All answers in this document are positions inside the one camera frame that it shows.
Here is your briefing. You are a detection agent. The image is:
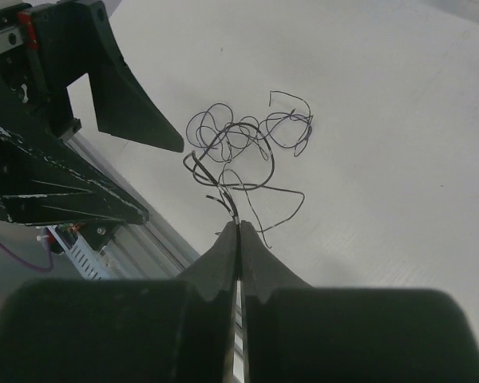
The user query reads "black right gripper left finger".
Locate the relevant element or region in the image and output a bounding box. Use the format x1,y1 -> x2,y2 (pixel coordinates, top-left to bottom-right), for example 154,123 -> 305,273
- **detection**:
0,223 -> 239,382

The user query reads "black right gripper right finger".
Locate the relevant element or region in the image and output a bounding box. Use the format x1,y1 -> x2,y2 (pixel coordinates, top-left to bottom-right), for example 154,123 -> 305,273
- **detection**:
239,221 -> 479,382

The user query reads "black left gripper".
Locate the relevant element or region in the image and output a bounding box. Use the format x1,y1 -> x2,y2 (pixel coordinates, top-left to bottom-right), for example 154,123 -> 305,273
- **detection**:
0,1 -> 184,226

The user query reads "black purple cable bundle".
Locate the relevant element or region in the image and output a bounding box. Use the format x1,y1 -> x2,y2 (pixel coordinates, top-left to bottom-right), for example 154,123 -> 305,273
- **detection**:
182,90 -> 315,251

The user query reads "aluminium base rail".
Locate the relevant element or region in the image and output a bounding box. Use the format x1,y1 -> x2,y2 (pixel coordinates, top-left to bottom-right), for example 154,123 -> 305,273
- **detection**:
68,133 -> 200,279

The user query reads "white slotted cable duct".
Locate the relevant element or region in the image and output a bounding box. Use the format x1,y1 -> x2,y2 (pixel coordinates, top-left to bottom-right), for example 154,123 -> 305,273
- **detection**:
46,226 -> 114,280

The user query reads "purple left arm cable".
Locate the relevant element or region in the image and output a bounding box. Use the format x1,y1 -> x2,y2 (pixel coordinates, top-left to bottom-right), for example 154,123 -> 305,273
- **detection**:
0,221 -> 53,274

